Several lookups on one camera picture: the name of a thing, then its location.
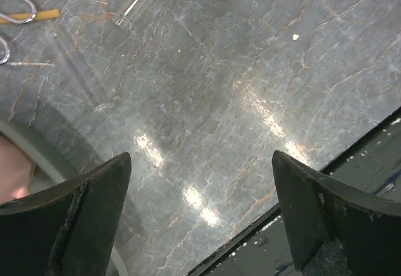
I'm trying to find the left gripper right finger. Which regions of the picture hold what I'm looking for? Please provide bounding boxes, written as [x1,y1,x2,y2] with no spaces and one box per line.
[272,151,400,275]

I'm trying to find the metal crucible tongs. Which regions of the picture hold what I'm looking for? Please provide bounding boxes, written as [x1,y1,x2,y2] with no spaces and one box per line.
[0,0,37,66]

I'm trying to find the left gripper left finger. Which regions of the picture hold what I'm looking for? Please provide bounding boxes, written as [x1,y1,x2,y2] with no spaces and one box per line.
[1,152,131,275]

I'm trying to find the dark green tray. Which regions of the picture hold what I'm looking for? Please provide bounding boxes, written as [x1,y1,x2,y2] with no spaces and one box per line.
[1,121,128,275]

